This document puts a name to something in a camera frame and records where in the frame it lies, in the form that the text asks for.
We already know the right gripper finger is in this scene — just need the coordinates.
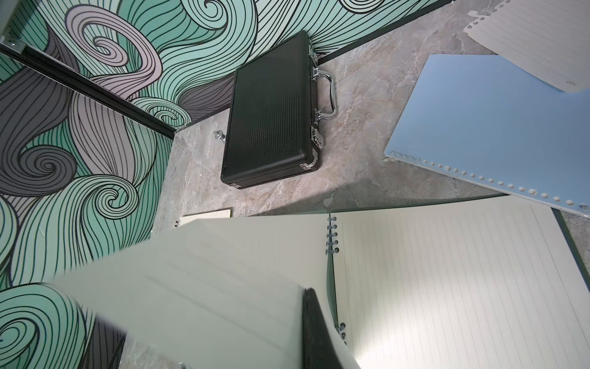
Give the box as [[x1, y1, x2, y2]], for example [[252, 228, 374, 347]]
[[302, 288, 343, 369]]

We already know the black hard case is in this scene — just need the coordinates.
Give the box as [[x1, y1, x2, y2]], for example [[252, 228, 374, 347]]
[[221, 31, 338, 189]]

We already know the torn lined paper page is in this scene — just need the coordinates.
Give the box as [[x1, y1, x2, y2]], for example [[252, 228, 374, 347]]
[[464, 0, 589, 93]]

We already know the small silver metal knob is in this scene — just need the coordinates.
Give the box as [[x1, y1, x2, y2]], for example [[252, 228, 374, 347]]
[[214, 130, 226, 142]]

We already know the beige spiral notebook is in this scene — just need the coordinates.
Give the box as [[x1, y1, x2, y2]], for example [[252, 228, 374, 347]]
[[175, 208, 232, 228]]

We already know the dark green spiral notebook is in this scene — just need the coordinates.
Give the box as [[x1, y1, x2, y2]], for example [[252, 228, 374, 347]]
[[248, 193, 590, 369]]

